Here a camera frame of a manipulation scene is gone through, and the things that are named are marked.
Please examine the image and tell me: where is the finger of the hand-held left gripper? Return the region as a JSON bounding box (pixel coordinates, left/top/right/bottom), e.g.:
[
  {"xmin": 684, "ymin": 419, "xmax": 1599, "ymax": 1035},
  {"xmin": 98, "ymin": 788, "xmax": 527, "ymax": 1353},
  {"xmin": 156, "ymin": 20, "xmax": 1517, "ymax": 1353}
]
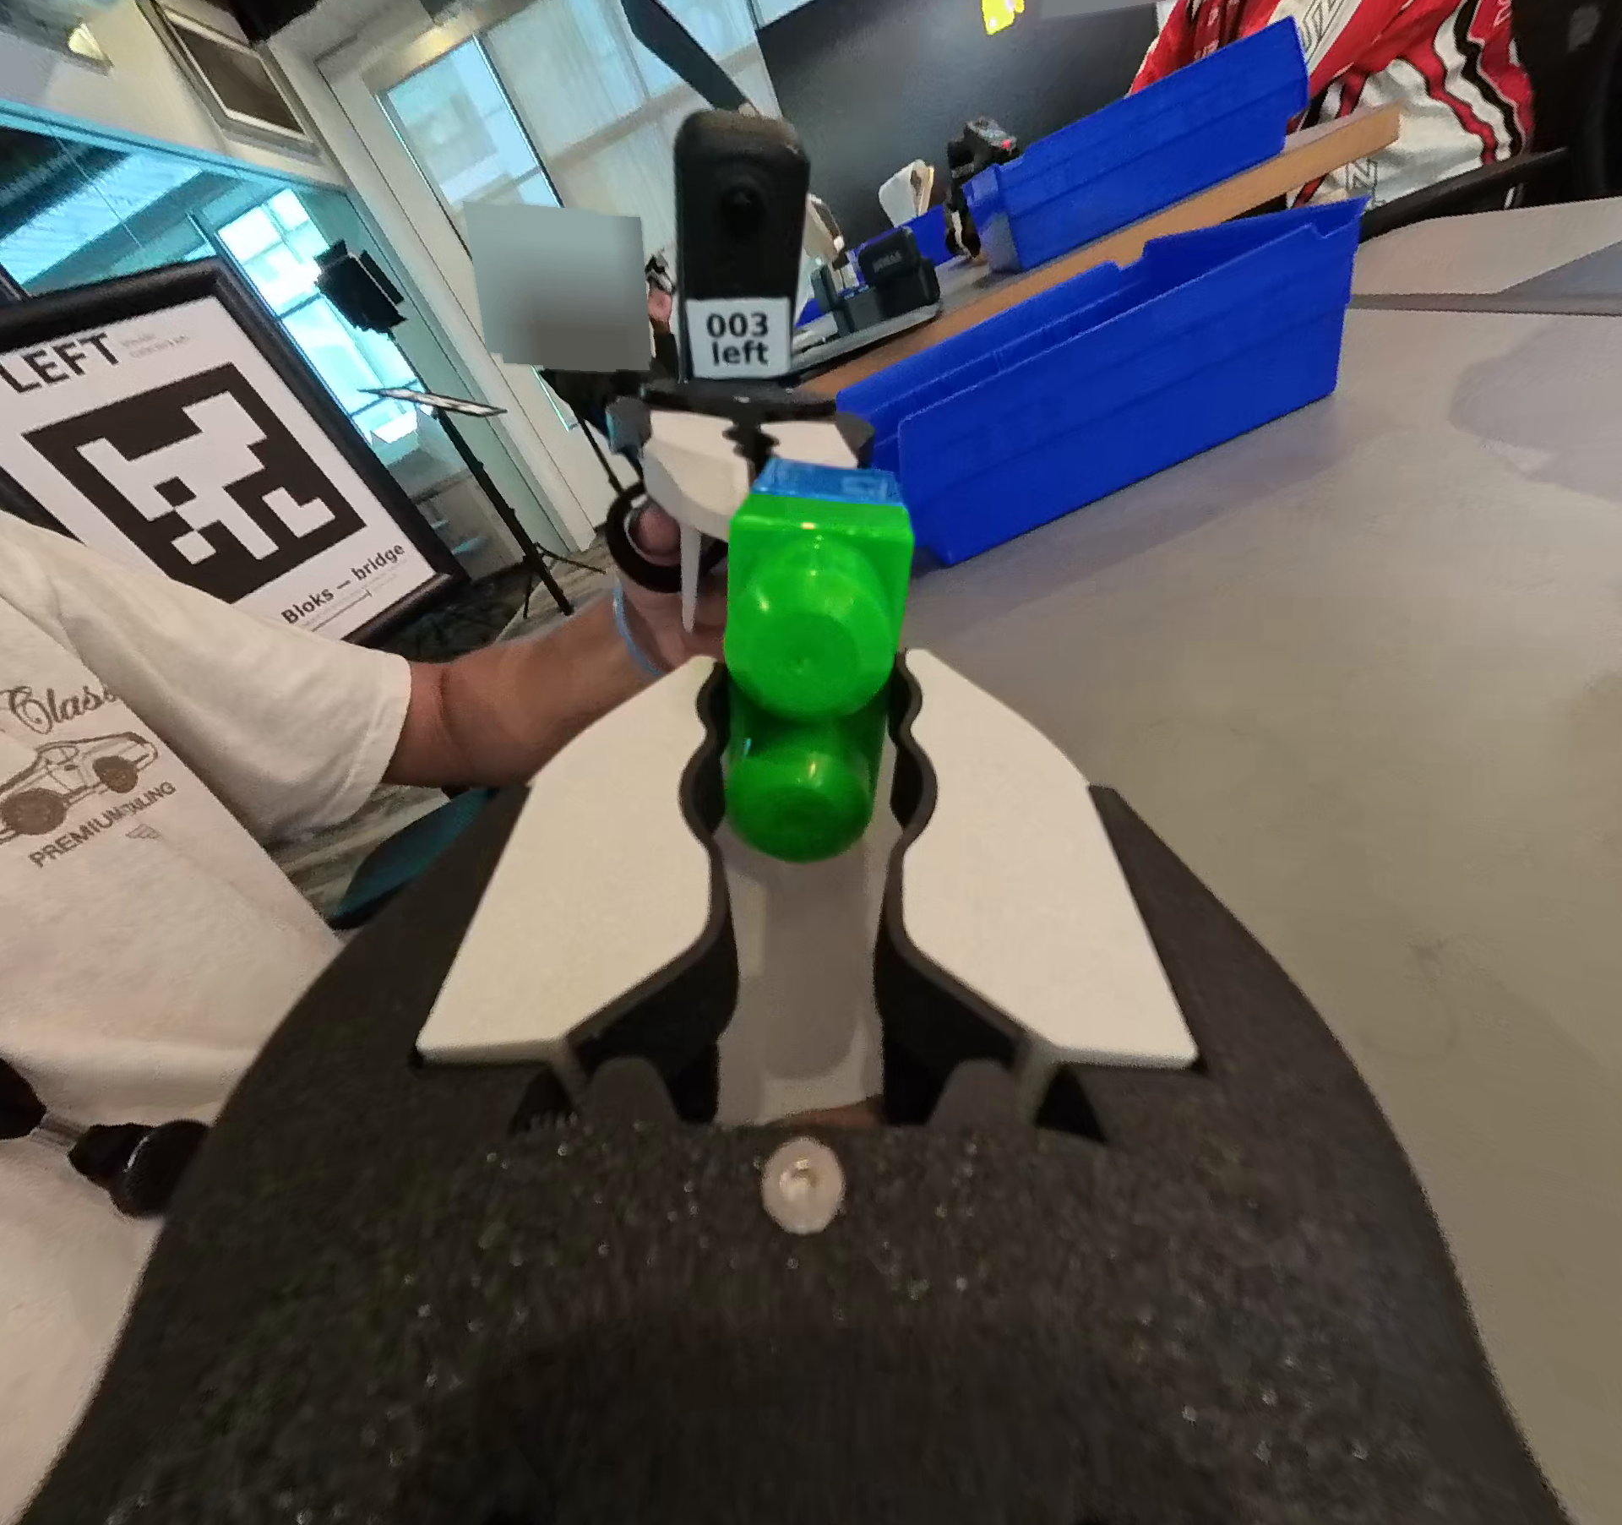
[
  {"xmin": 770, "ymin": 410, "xmax": 879, "ymax": 478},
  {"xmin": 636, "ymin": 410, "xmax": 752, "ymax": 637}
]

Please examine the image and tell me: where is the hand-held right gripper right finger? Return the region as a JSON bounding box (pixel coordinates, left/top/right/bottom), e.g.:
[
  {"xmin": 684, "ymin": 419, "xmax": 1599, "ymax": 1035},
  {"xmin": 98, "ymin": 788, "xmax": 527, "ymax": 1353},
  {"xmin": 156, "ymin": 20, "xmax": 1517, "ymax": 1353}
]
[{"xmin": 872, "ymin": 649, "xmax": 1200, "ymax": 1083}]

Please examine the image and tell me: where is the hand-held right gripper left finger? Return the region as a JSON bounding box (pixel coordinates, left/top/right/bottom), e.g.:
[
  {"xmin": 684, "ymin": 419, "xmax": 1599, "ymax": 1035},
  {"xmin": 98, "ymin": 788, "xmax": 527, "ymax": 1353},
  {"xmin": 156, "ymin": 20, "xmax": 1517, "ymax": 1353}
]
[{"xmin": 416, "ymin": 654, "xmax": 747, "ymax": 1083}]

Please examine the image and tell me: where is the blue mega block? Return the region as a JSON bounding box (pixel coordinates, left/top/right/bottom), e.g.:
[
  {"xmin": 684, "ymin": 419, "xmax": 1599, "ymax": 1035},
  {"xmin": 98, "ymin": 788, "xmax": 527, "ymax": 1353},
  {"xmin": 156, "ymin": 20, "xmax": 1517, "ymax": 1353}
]
[{"xmin": 747, "ymin": 459, "xmax": 903, "ymax": 529}]

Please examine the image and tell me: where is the green mega block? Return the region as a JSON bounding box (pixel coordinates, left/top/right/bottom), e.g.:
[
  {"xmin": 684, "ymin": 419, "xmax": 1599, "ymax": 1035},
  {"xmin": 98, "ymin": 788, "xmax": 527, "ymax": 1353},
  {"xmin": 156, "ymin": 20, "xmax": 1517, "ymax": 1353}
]
[{"xmin": 720, "ymin": 487, "xmax": 917, "ymax": 863}]

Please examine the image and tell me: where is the person's left hand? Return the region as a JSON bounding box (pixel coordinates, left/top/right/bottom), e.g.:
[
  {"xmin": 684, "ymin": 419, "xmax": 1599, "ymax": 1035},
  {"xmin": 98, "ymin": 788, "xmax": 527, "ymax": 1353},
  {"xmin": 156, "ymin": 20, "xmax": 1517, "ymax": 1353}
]
[{"xmin": 627, "ymin": 508, "xmax": 729, "ymax": 680}]

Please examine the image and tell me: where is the black charger case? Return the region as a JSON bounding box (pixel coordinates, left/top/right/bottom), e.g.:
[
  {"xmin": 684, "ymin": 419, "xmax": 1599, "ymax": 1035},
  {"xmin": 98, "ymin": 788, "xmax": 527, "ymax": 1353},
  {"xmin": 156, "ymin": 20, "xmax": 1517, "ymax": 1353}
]
[{"xmin": 810, "ymin": 225, "xmax": 942, "ymax": 336}]

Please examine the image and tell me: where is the blue wristband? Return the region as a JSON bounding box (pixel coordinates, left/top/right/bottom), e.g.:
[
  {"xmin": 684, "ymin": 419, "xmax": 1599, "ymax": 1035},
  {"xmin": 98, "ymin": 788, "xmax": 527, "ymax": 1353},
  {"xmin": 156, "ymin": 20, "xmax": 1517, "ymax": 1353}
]
[{"xmin": 612, "ymin": 580, "xmax": 670, "ymax": 684}]

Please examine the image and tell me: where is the black and white tilted panel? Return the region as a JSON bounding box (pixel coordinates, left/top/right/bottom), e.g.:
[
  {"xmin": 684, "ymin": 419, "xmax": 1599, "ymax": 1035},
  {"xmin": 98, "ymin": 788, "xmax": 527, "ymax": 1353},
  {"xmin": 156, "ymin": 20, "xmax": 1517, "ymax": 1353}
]
[{"xmin": 606, "ymin": 0, "xmax": 854, "ymax": 273}]

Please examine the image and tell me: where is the person's office chair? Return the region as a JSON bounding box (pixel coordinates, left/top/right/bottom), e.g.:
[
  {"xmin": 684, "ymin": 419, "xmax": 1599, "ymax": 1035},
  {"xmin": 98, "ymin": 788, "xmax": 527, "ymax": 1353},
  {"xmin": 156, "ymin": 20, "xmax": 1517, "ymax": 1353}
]
[{"xmin": 327, "ymin": 784, "xmax": 499, "ymax": 932}]

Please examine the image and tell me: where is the black tripod music stand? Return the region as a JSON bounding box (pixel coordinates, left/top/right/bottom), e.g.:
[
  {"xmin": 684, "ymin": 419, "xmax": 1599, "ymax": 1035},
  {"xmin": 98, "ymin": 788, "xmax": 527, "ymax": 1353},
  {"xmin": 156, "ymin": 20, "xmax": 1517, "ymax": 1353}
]
[{"xmin": 360, "ymin": 385, "xmax": 608, "ymax": 621}]

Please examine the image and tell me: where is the blue storage bin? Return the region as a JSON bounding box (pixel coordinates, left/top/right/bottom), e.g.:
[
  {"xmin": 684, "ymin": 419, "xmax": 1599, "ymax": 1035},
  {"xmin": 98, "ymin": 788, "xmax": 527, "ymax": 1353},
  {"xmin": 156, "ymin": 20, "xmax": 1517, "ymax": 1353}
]
[
  {"xmin": 836, "ymin": 197, "xmax": 1367, "ymax": 570},
  {"xmin": 961, "ymin": 18, "xmax": 1309, "ymax": 275}
]

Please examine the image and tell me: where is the black studio light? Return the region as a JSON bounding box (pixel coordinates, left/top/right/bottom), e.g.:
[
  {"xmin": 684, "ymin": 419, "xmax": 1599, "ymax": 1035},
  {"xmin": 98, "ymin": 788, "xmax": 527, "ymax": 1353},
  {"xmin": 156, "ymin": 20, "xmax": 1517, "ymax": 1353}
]
[{"xmin": 315, "ymin": 239, "xmax": 409, "ymax": 336}]

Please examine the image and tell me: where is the person's white t-shirt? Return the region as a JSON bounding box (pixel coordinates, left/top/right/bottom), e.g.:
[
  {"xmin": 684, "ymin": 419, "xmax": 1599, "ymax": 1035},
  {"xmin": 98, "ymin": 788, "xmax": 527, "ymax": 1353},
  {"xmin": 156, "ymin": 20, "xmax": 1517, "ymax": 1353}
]
[{"xmin": 0, "ymin": 512, "xmax": 420, "ymax": 1525}]

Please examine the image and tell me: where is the black framed marker sign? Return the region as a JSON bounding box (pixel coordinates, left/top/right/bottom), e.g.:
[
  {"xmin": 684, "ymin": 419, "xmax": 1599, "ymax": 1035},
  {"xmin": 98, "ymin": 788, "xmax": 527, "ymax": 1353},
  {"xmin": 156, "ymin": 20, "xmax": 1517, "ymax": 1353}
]
[{"xmin": 0, "ymin": 261, "xmax": 464, "ymax": 645}]

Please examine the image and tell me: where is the black badge reel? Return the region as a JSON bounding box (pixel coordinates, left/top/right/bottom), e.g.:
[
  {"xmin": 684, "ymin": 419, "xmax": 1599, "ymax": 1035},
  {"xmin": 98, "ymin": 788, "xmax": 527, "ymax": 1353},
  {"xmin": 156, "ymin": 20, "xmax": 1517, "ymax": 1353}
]
[{"xmin": 0, "ymin": 1055, "xmax": 211, "ymax": 1220}]

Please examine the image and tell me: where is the wooden table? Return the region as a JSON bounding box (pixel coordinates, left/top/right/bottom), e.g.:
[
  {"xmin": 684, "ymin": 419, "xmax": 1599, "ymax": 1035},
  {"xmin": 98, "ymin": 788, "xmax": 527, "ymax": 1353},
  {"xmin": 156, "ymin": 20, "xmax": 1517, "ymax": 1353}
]
[{"xmin": 791, "ymin": 106, "xmax": 1402, "ymax": 405}]

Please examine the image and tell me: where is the large black wall screen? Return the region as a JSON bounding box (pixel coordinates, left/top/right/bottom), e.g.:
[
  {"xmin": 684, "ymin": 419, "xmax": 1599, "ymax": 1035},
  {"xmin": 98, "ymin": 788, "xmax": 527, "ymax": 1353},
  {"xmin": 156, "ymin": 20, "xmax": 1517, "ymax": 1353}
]
[{"xmin": 756, "ymin": 0, "xmax": 1162, "ymax": 247}]

